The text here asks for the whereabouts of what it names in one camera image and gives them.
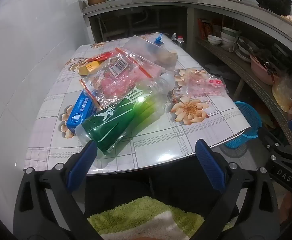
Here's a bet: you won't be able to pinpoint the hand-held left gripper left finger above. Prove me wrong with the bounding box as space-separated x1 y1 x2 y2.
13 140 99 240

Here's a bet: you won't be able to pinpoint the blue plastic basket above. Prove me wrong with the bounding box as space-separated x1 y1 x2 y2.
224 101 263 150

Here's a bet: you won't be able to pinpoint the red packages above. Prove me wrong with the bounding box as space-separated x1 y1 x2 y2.
198 19 214 40

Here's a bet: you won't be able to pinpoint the small clear bag pink print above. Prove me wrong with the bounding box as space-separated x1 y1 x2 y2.
175 71 228 100

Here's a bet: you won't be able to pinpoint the clear plastic bag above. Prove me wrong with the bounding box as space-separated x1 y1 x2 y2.
122 33 179 72

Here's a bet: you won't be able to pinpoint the grey drain pipes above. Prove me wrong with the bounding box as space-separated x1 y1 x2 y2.
128 7 161 30

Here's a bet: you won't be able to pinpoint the red snack packet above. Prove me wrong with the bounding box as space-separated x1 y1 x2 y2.
86 51 116 64

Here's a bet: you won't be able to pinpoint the grey concrete counter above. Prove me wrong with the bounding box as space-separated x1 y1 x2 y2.
82 0 292 55

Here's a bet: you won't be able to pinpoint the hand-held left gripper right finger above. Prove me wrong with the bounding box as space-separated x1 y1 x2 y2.
195 139 279 240

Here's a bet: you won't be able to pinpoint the yellow cardboard box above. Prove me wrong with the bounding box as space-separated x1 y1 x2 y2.
78 61 101 75

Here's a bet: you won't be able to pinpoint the stack of white bowls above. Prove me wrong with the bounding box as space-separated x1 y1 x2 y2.
221 27 239 52

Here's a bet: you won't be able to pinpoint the yellow plastic bag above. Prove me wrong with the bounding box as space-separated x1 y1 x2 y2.
272 76 292 113

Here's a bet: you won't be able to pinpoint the blue cardboard box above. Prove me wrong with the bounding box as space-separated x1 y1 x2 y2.
66 90 99 134

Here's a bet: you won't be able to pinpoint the green and white towel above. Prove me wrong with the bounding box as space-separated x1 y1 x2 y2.
87 196 237 240

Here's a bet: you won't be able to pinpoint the green label plastic bottle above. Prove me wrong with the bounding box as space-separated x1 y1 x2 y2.
75 74 175 155

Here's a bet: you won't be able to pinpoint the stack of plates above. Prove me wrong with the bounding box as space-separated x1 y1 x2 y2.
236 36 254 63

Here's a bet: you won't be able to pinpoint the clear zip bag red pattern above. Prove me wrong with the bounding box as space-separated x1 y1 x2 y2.
80 49 166 110

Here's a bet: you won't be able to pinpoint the pink plastic basin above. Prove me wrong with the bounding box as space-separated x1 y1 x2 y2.
250 55 280 85

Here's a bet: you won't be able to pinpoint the woven shelf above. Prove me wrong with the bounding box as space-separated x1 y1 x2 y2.
196 39 292 153

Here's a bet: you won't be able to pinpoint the white bowl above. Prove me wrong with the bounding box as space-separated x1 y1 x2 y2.
207 35 223 46

